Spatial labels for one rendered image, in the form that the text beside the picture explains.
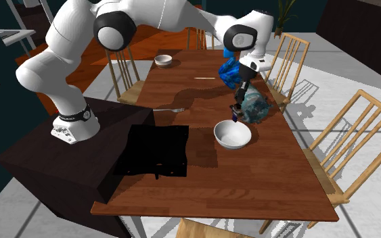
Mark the wooden dining table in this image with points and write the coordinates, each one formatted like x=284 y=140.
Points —
x=243 y=184

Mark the potted green plant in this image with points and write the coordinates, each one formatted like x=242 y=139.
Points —
x=284 y=16

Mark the dark robot stand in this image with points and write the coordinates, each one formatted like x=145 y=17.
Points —
x=55 y=164

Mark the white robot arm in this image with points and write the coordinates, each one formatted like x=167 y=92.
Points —
x=63 y=49

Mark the black square object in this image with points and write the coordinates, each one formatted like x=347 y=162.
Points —
x=157 y=150

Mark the blue toy figure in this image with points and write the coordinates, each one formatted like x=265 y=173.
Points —
x=229 y=73

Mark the white shelf stand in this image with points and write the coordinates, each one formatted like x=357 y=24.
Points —
x=15 y=34

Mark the small white bowl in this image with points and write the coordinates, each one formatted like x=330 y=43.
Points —
x=163 y=60

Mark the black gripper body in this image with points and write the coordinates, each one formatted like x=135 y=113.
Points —
x=247 y=75

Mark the light wooden chair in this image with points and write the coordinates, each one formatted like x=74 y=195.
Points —
x=287 y=66
x=129 y=94
x=200 y=39
x=348 y=148
x=203 y=230

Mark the pale thin stick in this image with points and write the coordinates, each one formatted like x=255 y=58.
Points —
x=204 y=78

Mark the dark cabinet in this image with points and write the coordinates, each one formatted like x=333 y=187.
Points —
x=365 y=36

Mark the silver fork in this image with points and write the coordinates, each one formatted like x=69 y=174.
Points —
x=173 y=109

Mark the large white bowl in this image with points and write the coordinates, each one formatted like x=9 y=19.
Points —
x=232 y=134

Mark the teal glass jar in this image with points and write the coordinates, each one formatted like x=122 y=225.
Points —
x=257 y=107

